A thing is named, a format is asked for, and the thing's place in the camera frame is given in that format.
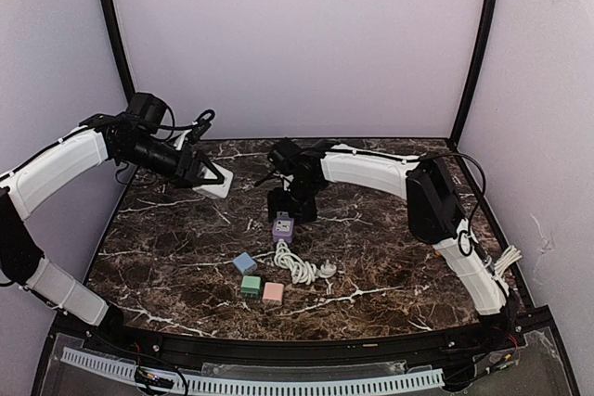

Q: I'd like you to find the purple power strip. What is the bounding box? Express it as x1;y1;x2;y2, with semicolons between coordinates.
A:
272;211;294;244

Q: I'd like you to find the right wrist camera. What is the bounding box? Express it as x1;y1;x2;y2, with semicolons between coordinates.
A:
267;137;302;175

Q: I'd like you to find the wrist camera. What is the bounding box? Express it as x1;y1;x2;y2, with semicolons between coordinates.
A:
125;92;168;124
267;137;302;175

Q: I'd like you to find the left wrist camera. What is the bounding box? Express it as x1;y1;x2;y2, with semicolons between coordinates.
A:
125;92;168;124

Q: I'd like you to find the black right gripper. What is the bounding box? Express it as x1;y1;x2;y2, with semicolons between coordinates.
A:
267;178;320;225

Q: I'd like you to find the green charger plug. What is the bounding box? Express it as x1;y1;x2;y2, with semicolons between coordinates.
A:
240;275;262;299

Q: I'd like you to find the pink charger plug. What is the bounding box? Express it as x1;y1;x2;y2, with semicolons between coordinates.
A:
262;282;284;305

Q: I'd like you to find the white cube power socket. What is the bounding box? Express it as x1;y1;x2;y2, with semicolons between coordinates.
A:
192;164;234;199

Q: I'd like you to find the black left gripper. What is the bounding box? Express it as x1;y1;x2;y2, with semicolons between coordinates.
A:
118;134;223;187

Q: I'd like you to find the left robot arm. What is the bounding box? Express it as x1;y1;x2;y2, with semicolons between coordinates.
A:
1;109;233;355

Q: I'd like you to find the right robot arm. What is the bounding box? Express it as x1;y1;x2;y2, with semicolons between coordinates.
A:
267;138;519;353

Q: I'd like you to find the light blue charger plug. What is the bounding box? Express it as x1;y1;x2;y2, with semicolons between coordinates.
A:
233;252;257;275

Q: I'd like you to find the white coiled power cable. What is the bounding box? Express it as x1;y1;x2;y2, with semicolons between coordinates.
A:
273;240;336;285

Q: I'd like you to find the black frame post left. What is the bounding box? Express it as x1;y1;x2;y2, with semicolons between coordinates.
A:
100;0;136;101

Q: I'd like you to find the white slotted cable duct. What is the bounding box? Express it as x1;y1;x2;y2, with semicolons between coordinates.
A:
60;347;445;395

